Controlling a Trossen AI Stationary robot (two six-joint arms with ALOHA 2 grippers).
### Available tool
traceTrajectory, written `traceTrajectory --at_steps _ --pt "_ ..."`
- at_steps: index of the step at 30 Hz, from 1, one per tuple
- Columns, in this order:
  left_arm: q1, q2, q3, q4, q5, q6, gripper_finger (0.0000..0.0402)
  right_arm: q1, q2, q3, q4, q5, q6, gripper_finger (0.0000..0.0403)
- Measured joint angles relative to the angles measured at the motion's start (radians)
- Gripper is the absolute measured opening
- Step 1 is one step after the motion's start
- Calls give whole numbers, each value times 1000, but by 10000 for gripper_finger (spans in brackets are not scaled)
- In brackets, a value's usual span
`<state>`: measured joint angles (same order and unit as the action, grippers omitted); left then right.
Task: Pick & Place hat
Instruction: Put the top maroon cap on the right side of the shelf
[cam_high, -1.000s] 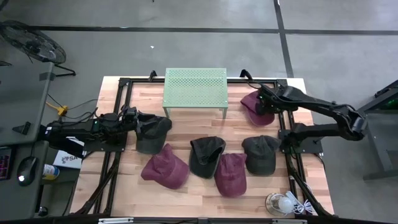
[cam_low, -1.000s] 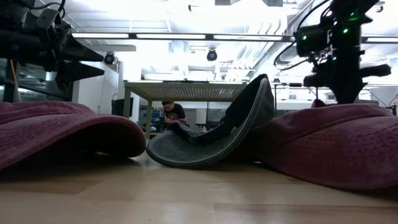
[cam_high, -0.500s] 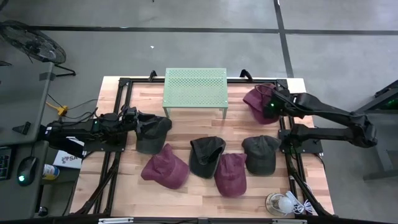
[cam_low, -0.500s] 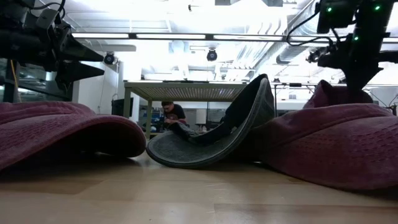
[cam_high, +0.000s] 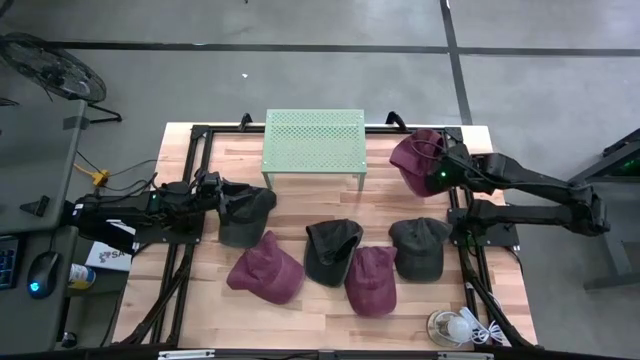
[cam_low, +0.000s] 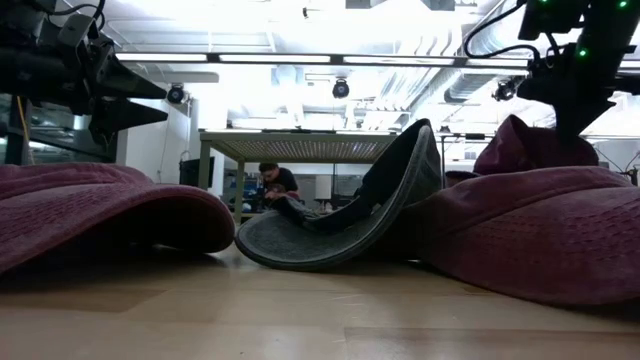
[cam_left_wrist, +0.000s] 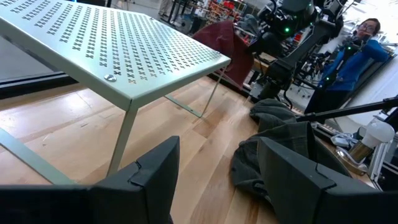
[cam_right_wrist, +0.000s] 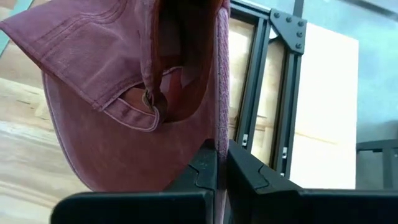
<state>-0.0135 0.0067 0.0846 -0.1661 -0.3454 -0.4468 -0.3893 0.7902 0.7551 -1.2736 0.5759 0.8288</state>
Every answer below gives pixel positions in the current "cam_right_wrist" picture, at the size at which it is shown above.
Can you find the black aluminium table frame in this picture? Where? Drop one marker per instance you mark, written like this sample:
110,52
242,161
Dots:
289,28

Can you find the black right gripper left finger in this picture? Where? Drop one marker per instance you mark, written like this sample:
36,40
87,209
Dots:
140,208

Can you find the dark grey metal stand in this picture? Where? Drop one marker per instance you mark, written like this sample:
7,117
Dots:
373,145

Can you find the maroon baseball cap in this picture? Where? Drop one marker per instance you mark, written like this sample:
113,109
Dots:
93,46

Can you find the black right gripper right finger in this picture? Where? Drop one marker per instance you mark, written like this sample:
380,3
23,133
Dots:
280,208

